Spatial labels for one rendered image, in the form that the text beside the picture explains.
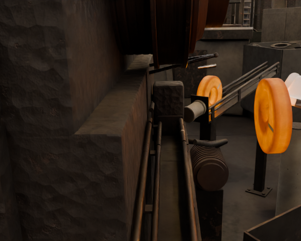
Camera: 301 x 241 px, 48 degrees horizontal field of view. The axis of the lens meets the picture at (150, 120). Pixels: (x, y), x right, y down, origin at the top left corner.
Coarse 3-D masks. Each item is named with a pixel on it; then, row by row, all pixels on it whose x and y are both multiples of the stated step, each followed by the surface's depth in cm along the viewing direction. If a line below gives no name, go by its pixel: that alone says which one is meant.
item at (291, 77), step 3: (291, 75) 68; (294, 75) 68; (297, 75) 68; (288, 78) 69; (291, 78) 69; (294, 78) 69; (285, 81) 69; (288, 81) 69; (291, 81) 69; (285, 84) 69; (288, 84) 69; (288, 87) 69
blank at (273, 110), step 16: (272, 80) 66; (256, 96) 74; (272, 96) 63; (288, 96) 63; (256, 112) 75; (272, 112) 63; (288, 112) 62; (256, 128) 76; (272, 128) 64; (288, 128) 62; (272, 144) 65; (288, 144) 64
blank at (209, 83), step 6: (204, 78) 129; (210, 78) 128; (216, 78) 132; (204, 84) 127; (210, 84) 128; (216, 84) 132; (198, 90) 127; (204, 90) 126; (210, 90) 129; (216, 90) 134; (210, 96) 136; (216, 96) 135; (210, 102) 134; (210, 114) 132
